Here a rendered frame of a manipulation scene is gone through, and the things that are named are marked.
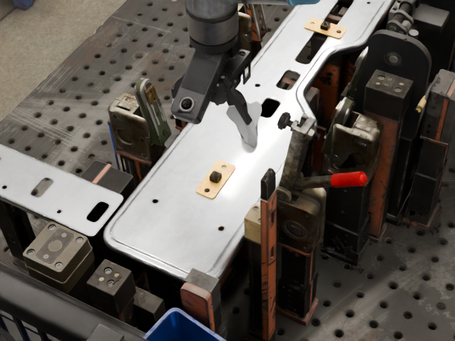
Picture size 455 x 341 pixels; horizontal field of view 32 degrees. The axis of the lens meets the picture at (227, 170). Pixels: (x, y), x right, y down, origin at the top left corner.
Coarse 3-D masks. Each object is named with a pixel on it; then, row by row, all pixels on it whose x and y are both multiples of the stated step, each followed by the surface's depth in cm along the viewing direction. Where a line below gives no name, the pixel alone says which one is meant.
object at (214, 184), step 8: (216, 168) 139; (232, 168) 139; (208, 176) 138; (224, 176) 138; (200, 184) 137; (208, 184) 137; (216, 184) 137; (224, 184) 137; (200, 192) 136; (208, 192) 136; (216, 192) 136
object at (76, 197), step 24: (0, 144) 146; (0, 168) 142; (24, 168) 142; (48, 168) 141; (0, 192) 138; (24, 192) 138; (48, 192) 138; (72, 192) 137; (96, 192) 137; (48, 216) 134; (72, 216) 134
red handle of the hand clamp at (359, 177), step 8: (320, 176) 124; (328, 176) 123; (336, 176) 121; (344, 176) 120; (352, 176) 118; (360, 176) 118; (296, 184) 126; (304, 184) 125; (312, 184) 124; (320, 184) 123; (328, 184) 122; (336, 184) 121; (344, 184) 120; (352, 184) 119; (360, 184) 118
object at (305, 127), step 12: (288, 120) 118; (300, 120) 118; (312, 120) 117; (300, 132) 115; (312, 132) 116; (300, 144) 117; (288, 156) 121; (300, 156) 119; (288, 168) 123; (300, 168) 125; (288, 180) 125
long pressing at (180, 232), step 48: (336, 0) 170; (384, 0) 170; (288, 48) 161; (336, 48) 160; (288, 96) 151; (192, 144) 144; (240, 144) 143; (288, 144) 143; (144, 192) 137; (192, 192) 136; (240, 192) 136; (144, 240) 130; (192, 240) 130; (240, 240) 129
